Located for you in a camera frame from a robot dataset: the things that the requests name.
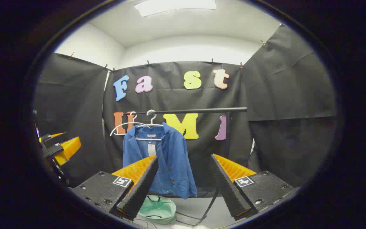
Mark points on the green laundry hamper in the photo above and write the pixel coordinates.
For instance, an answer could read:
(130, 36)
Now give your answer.
(160, 208)

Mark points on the white plastic clothes hanger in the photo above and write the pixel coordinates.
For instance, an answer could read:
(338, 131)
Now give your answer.
(133, 122)
(150, 112)

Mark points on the black clothes rack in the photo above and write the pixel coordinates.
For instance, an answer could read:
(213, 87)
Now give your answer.
(202, 110)

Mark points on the black backdrop cloth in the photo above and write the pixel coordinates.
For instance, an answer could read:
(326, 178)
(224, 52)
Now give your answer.
(265, 95)

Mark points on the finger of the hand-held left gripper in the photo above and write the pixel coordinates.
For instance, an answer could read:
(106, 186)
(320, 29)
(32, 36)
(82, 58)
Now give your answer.
(70, 148)
(56, 135)

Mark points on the blue button shirt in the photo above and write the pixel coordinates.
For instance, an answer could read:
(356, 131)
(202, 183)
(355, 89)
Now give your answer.
(173, 159)

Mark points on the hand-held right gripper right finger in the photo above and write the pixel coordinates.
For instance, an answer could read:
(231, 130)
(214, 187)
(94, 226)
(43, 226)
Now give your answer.
(229, 194)

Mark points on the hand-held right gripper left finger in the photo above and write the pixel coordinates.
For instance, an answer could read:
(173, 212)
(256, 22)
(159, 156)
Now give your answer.
(141, 190)

